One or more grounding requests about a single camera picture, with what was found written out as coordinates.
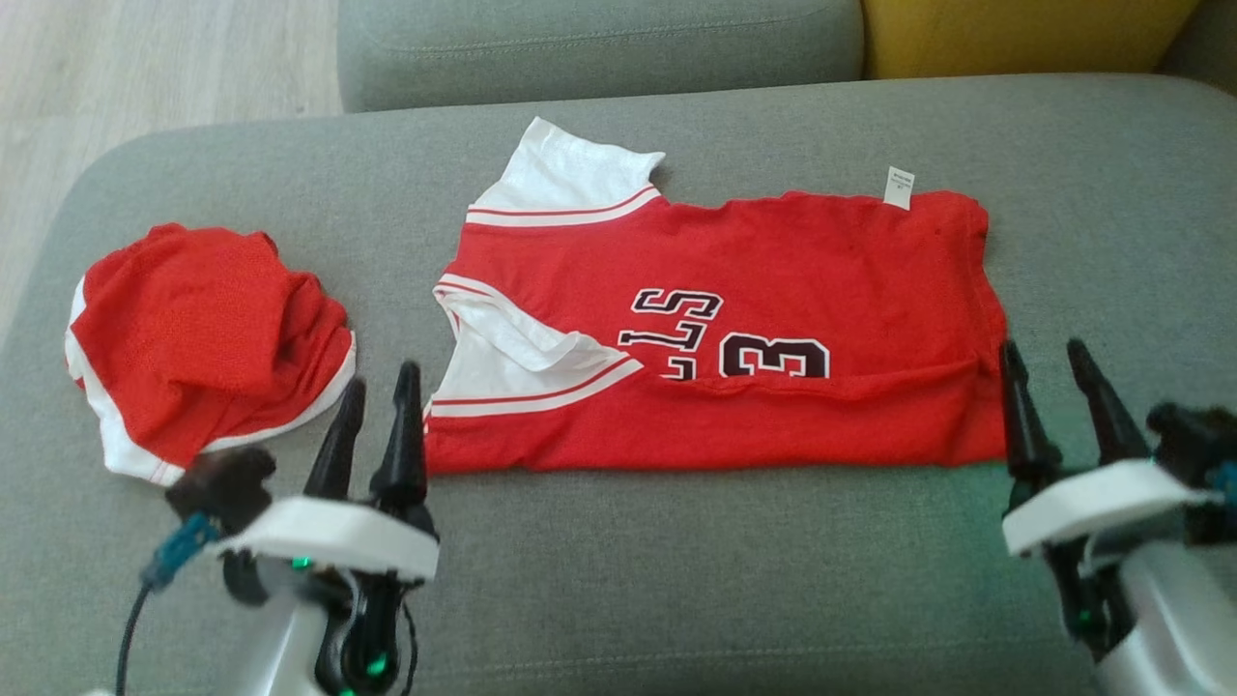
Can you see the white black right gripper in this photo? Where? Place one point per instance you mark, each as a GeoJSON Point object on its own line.
{"type": "Point", "coordinates": [1092, 507]}

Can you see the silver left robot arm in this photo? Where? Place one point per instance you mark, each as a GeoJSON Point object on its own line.
{"type": "Point", "coordinates": [280, 638]}

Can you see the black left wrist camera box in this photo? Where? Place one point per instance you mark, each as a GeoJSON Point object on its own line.
{"type": "Point", "coordinates": [222, 483]}

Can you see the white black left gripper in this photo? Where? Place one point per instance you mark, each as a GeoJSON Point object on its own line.
{"type": "Point", "coordinates": [338, 536]}

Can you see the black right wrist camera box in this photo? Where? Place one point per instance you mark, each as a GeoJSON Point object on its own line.
{"type": "Point", "coordinates": [1193, 435]}

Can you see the red mesh shorts white trim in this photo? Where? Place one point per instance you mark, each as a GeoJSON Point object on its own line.
{"type": "Point", "coordinates": [193, 329]}

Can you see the red basketball jersey white sleeves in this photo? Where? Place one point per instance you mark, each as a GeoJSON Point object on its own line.
{"type": "Point", "coordinates": [773, 261]}

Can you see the large yellow sofa back cushion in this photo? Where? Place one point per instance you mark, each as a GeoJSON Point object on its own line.
{"type": "Point", "coordinates": [1015, 34]}

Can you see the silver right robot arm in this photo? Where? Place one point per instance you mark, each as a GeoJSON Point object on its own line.
{"type": "Point", "coordinates": [1169, 619]}

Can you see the grey upholstered sofa panel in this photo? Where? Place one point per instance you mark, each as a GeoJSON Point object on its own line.
{"type": "Point", "coordinates": [1213, 39]}

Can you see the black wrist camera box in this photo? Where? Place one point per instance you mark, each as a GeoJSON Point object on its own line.
{"type": "Point", "coordinates": [1193, 435]}
{"type": "Point", "coordinates": [222, 483]}

